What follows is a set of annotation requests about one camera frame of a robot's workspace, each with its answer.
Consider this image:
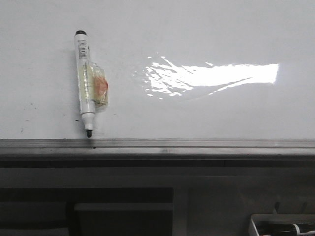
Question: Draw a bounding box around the white whiteboard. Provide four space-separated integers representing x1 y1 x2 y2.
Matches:
0 0 315 139

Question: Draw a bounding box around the aluminium whiteboard frame rail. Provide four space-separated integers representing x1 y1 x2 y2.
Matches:
0 138 315 168

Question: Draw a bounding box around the white tray with markers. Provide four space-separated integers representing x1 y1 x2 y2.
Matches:
248 214 315 236

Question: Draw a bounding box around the white whiteboard marker with tape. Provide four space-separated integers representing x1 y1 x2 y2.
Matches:
74 30 108 138

